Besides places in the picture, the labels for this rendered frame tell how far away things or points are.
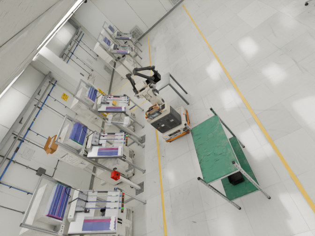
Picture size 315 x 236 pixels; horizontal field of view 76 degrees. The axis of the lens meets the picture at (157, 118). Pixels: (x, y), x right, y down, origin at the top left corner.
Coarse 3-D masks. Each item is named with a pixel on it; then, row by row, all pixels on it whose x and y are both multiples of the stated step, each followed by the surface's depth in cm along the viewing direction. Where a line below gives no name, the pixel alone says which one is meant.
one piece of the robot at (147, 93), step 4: (148, 84) 411; (148, 88) 401; (140, 92) 410; (144, 92) 406; (148, 92) 405; (152, 92) 420; (140, 96) 414; (144, 96) 413; (148, 96) 413; (152, 96) 412; (156, 96) 427; (160, 96) 436; (152, 100) 425; (156, 100) 426; (160, 100) 427; (164, 100) 441; (152, 104) 434
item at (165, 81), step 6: (168, 72) 475; (162, 78) 478; (168, 78) 458; (174, 78) 488; (156, 84) 481; (162, 84) 461; (168, 84) 447; (174, 90) 458; (180, 96) 471; (186, 102) 483
